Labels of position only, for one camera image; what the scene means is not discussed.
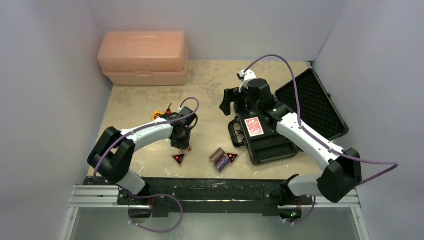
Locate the all-in triangle button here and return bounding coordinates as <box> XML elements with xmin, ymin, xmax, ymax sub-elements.
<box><xmin>226</xmin><ymin>152</ymin><xmax>240</xmax><ymax>166</ymax></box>
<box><xmin>171</xmin><ymin>153</ymin><xmax>187</xmax><ymax>167</ymax></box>

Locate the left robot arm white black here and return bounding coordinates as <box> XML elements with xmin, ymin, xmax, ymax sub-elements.
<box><xmin>87</xmin><ymin>107</ymin><xmax>198</xmax><ymax>205</ymax></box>

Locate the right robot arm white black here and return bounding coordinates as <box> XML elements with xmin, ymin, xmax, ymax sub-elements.
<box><xmin>219</xmin><ymin>78</ymin><xmax>362</xmax><ymax>204</ymax></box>

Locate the black poker set case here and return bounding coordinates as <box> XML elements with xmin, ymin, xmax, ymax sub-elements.
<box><xmin>220</xmin><ymin>69</ymin><xmax>349</xmax><ymax>168</ymax></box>

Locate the red black utility knife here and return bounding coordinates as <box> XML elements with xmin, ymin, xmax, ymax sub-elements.
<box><xmin>165</xmin><ymin>103</ymin><xmax>172</xmax><ymax>115</ymax></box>

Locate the red playing card deck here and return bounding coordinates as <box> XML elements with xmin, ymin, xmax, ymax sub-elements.
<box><xmin>244</xmin><ymin>117</ymin><xmax>265</xmax><ymax>138</ymax></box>

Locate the purple poker chip stack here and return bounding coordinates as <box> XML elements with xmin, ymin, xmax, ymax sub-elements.
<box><xmin>214</xmin><ymin>155</ymin><xmax>230</xmax><ymax>173</ymax></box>

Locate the pink plastic storage box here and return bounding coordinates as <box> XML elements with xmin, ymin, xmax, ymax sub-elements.
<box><xmin>97</xmin><ymin>31</ymin><xmax>189</xmax><ymax>86</ymax></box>

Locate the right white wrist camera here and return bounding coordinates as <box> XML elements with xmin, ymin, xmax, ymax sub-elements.
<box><xmin>237</xmin><ymin>70</ymin><xmax>257</xmax><ymax>93</ymax></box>

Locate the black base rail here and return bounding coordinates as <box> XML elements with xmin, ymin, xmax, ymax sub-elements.
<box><xmin>82</xmin><ymin>176</ymin><xmax>314</xmax><ymax>220</ymax></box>

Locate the aluminium frame rail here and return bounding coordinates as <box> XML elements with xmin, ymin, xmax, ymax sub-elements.
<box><xmin>68</xmin><ymin>185</ymin><xmax>370</xmax><ymax>240</ymax></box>

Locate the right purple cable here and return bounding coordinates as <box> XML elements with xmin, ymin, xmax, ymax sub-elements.
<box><xmin>244</xmin><ymin>54</ymin><xmax>399</xmax><ymax>226</ymax></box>

